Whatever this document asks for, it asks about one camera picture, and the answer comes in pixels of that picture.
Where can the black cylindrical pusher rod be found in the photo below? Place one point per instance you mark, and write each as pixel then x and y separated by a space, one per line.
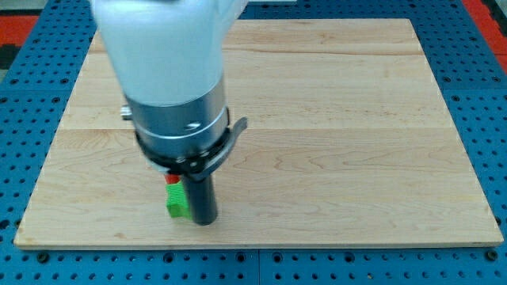
pixel 201 200

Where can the green star block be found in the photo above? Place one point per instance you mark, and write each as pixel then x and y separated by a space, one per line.
pixel 176 202

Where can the wooden board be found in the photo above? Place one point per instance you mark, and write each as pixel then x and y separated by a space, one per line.
pixel 349 145

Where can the red circle block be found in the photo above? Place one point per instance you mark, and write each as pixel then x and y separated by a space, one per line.
pixel 172 178

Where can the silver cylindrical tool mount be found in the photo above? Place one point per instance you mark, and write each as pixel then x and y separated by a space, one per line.
pixel 191 139

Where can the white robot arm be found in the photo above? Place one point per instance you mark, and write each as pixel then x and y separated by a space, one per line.
pixel 167 56

